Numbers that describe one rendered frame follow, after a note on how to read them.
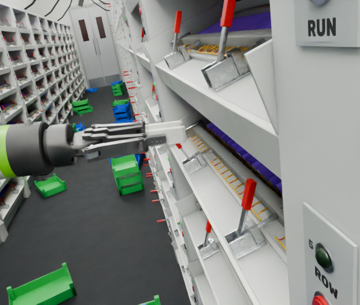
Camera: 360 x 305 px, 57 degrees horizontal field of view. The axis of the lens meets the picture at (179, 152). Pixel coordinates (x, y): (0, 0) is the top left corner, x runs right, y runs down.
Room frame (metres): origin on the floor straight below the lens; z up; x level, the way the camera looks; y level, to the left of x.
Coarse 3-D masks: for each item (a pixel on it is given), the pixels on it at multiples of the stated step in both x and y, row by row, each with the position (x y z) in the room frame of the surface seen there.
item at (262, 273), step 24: (192, 120) 0.78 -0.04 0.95; (216, 192) 0.48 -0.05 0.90; (240, 192) 0.45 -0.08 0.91; (216, 216) 0.42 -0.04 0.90; (240, 216) 0.40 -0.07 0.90; (264, 216) 0.38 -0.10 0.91; (240, 264) 0.31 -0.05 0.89; (264, 264) 0.30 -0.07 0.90; (264, 288) 0.27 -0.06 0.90; (288, 288) 0.26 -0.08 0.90
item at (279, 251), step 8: (192, 144) 0.72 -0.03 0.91; (208, 160) 0.59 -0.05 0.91; (224, 184) 0.49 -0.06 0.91; (232, 192) 0.45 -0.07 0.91; (240, 200) 0.42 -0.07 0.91; (248, 216) 0.39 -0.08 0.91; (264, 232) 0.34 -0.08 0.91; (272, 240) 0.32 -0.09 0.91; (280, 248) 0.30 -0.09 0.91; (280, 256) 0.29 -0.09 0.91
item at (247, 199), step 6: (246, 180) 0.34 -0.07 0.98; (252, 180) 0.34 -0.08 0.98; (246, 186) 0.34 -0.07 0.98; (252, 186) 0.33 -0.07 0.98; (246, 192) 0.34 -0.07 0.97; (252, 192) 0.33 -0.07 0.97; (246, 198) 0.33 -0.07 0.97; (252, 198) 0.33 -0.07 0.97; (246, 204) 0.33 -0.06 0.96; (246, 210) 0.33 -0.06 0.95; (246, 216) 0.33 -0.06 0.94; (240, 222) 0.34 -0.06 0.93; (240, 228) 0.34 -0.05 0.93; (240, 234) 0.33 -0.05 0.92
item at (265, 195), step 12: (204, 132) 0.70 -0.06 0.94; (216, 144) 0.61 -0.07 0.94; (216, 156) 0.60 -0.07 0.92; (228, 156) 0.54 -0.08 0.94; (216, 168) 0.54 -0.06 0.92; (228, 168) 0.53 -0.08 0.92; (240, 168) 0.48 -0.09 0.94; (240, 180) 0.47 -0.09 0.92; (264, 192) 0.39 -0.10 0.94; (264, 204) 0.38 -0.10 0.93; (276, 204) 0.36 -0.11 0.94
